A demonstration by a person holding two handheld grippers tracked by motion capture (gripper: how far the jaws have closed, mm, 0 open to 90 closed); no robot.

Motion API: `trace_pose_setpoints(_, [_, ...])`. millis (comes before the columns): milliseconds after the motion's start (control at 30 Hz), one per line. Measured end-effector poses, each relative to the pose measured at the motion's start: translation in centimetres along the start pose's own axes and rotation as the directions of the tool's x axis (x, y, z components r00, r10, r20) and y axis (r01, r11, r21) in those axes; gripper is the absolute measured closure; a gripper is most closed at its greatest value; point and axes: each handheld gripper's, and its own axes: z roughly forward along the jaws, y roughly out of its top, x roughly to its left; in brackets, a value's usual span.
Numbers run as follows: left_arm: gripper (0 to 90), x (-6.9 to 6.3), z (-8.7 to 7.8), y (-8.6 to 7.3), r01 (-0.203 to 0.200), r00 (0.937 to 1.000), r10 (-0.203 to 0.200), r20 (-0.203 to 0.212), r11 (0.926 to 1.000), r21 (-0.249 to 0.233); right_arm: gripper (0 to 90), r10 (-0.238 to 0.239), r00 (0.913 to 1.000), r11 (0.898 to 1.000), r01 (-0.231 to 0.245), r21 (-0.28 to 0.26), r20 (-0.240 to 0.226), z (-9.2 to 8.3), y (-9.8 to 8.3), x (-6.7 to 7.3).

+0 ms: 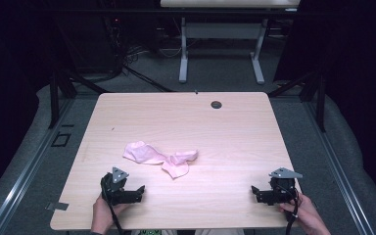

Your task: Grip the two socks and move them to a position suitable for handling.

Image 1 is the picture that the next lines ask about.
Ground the black tape square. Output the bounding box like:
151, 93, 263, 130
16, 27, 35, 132
50, 131, 72, 148

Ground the bundle of black floor cables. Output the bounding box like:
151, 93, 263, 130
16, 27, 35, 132
102, 14, 174, 93

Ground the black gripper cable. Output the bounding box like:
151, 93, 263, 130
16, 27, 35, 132
278, 185, 301, 235
101, 182, 125, 235

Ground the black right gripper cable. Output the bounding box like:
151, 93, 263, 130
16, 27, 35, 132
278, 185, 301, 235

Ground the aluminium floor rail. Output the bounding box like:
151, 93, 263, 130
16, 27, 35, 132
0, 97, 76, 235
302, 101, 376, 235

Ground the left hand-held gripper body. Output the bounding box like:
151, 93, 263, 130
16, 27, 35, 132
100, 166, 144, 207

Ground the person's left hand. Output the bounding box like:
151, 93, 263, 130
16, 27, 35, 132
90, 194, 128, 235

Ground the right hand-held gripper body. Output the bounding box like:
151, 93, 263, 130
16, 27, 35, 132
256, 166, 304, 207

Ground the pink sock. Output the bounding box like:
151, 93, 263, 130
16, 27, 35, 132
122, 140, 168, 165
161, 149, 200, 180

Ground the grey tape strip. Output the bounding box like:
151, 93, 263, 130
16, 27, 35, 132
44, 202, 70, 212

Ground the black metal frame stand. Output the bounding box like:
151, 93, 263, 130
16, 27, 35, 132
267, 70, 327, 133
48, 70, 110, 130

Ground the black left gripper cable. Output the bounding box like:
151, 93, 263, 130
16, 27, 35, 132
101, 182, 125, 235

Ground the person's right hand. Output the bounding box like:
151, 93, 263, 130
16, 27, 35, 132
277, 192, 332, 235

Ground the white desk with metal legs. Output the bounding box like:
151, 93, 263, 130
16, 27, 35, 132
160, 0, 302, 85

